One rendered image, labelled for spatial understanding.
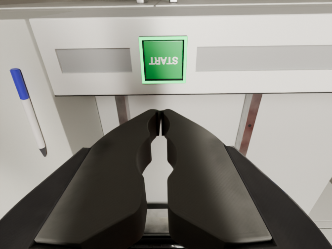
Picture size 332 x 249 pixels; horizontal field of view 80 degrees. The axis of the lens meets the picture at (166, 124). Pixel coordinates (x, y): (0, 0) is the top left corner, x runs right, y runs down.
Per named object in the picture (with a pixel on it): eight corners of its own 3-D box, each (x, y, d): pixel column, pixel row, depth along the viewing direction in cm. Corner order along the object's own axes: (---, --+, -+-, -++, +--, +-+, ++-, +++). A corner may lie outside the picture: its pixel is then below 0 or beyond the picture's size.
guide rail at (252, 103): (225, 217, 66) (227, 226, 64) (219, 217, 66) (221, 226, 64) (262, 66, 39) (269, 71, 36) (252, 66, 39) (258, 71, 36)
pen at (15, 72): (46, 158, 31) (16, 70, 24) (40, 158, 31) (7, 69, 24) (49, 154, 32) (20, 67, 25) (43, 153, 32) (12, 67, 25)
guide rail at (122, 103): (143, 217, 66) (142, 226, 64) (137, 217, 66) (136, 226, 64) (124, 68, 39) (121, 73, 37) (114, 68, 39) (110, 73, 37)
